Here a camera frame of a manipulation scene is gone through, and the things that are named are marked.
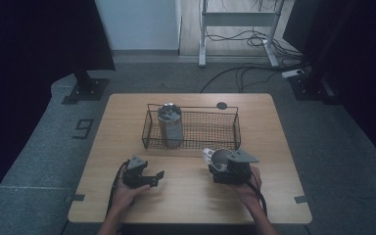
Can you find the person's right hand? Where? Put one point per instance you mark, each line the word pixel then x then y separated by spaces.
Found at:
pixel 246 191

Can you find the black curtain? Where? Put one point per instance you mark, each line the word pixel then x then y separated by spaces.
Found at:
pixel 29 65
pixel 355 65

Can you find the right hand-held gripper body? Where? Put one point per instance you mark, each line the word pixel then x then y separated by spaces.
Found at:
pixel 238 169

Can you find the white desk frame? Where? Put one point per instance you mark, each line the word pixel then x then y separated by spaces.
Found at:
pixel 238 19

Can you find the grey tape marker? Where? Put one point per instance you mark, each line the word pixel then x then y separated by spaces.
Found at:
pixel 77 197

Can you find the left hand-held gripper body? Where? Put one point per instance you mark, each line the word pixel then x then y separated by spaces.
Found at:
pixel 135 173

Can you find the person's left hand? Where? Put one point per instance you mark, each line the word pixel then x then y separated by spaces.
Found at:
pixel 124 196

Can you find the steel tumbler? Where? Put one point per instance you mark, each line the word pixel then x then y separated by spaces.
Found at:
pixel 170 125

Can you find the black stand base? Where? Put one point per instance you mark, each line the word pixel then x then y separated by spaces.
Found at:
pixel 310 88
pixel 88 88

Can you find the white power strip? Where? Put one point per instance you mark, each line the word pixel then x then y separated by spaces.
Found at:
pixel 292 73

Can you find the black round table grommet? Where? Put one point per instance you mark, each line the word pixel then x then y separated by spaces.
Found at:
pixel 222 105

